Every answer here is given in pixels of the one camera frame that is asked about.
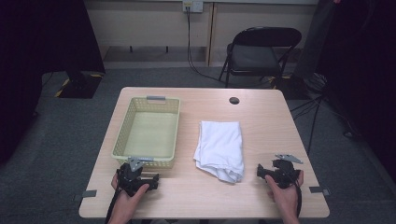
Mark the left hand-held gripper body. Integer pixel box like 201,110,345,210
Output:
116,157,150,198

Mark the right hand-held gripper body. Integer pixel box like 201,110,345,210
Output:
266,153,304,189

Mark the pale yellow perforated plastic basket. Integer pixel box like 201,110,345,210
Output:
111,95,181,170

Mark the white cloth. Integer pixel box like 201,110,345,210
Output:
192,120,245,184

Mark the person's right hand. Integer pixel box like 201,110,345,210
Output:
264,170,304,217

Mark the person's left hand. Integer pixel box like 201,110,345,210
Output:
110,172,150,217

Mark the grey tape piece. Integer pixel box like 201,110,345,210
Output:
73,189,98,203
308,186,331,197

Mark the black tripod stand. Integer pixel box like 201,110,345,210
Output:
289,92,326,157

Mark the black stand base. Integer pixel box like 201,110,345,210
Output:
55,70,105,100

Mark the black folding chair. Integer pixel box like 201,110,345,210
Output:
218,26,303,89

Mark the black curtain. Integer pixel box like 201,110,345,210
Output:
0,0,106,166
316,0,396,183

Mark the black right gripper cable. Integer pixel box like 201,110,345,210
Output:
293,178,304,218

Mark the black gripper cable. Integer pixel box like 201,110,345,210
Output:
105,187,121,224
293,178,304,218

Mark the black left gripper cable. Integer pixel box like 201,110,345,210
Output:
105,187,121,224

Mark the black wall cable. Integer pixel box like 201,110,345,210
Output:
186,7,275,90

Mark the light wooden post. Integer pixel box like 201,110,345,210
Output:
205,2,217,67

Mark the white wall socket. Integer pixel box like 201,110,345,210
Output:
182,0,205,14

